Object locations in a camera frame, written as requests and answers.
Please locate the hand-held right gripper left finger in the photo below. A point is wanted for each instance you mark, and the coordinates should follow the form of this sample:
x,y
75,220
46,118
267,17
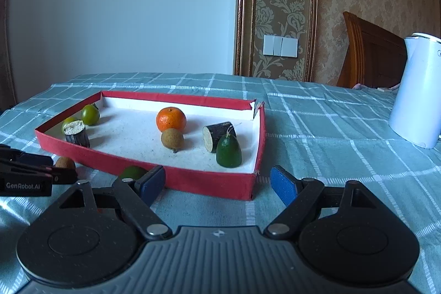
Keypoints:
x,y
150,185

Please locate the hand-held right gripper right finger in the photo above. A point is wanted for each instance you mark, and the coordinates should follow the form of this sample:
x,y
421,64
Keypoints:
x,y
286,187

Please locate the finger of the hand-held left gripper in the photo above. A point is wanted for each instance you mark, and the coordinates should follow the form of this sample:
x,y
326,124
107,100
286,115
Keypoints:
x,y
58,176
36,159

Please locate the brown kiwi outside tray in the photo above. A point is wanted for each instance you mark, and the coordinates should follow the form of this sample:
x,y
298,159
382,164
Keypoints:
x,y
65,163

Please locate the cut green fruit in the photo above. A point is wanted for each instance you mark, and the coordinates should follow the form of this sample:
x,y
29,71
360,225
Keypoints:
x,y
228,152
132,172

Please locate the dark sugarcane piece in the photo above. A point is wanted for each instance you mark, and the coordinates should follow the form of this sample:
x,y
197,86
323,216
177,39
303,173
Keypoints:
x,y
77,137
220,135

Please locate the large green tomato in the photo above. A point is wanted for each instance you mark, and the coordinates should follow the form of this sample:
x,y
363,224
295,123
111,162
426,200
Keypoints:
x,y
68,124

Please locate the brown longan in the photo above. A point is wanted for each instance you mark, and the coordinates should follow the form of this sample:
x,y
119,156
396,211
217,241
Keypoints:
x,y
172,140

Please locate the red shallow cardboard box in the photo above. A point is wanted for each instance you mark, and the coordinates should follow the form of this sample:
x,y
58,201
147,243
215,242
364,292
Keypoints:
x,y
206,182

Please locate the orange mandarin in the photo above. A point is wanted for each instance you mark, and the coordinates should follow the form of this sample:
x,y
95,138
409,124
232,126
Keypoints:
x,y
171,119

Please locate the teal checked tablecloth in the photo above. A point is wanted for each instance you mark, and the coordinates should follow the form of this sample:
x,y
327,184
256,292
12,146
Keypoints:
x,y
327,142

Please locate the small green tomato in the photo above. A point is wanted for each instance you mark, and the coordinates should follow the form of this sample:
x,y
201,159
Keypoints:
x,y
90,115

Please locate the crumpled cloth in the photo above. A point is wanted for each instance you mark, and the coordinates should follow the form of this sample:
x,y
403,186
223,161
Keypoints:
x,y
358,86

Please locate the wooden headboard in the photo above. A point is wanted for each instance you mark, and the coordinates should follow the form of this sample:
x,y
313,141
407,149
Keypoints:
x,y
372,56

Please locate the white electric kettle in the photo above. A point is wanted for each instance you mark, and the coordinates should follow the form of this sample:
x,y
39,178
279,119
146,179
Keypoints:
x,y
418,90

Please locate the white wall switch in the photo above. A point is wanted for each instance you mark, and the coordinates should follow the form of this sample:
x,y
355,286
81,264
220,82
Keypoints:
x,y
280,46

